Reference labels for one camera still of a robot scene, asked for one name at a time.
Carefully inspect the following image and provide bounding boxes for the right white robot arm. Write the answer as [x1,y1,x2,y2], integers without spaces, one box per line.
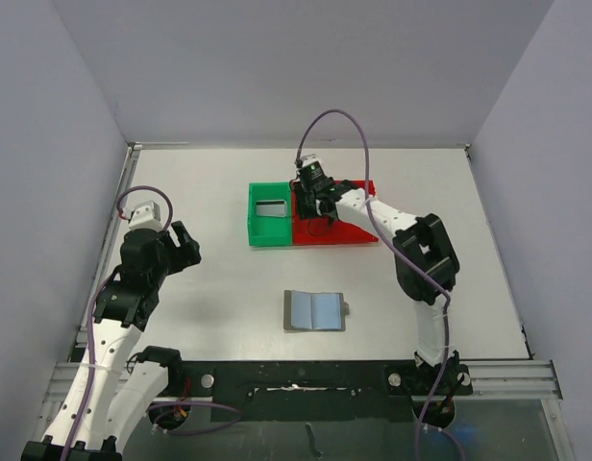
[293,156,460,393]

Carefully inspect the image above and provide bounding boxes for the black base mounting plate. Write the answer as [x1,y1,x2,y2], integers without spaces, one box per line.
[126,343,473,431]

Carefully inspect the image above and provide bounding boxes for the grey card holder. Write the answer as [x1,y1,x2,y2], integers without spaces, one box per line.
[284,290,349,332]

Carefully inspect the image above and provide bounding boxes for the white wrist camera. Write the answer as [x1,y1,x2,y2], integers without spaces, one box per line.
[295,154,320,169]
[124,201,163,231]

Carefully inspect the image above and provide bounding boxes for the front aluminium frame rail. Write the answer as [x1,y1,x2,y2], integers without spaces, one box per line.
[22,347,574,460]

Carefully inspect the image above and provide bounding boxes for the right red plastic bin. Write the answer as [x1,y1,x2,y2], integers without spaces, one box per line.
[330,180,379,245]

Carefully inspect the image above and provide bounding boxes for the green plastic bin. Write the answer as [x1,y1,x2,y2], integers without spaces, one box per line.
[247,182,292,247]

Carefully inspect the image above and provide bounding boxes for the silver VIP card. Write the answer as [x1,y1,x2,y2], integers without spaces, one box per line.
[255,199,288,219]

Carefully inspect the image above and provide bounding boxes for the aluminium table edge rail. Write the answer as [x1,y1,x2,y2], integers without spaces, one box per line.
[92,145,203,330]

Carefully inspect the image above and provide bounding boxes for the red plastic bin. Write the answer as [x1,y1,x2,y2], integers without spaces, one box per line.
[330,180,379,245]
[290,180,379,246]

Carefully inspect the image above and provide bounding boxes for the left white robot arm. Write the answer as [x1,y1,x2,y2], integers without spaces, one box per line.
[21,221,202,460]

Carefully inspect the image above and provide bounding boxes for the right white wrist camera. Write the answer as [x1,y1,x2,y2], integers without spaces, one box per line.
[295,154,320,169]

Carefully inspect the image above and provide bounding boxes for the middle red plastic bin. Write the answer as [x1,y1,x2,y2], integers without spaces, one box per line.
[290,180,379,246]

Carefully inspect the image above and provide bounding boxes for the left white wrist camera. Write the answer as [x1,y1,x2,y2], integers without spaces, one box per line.
[124,201,163,231]

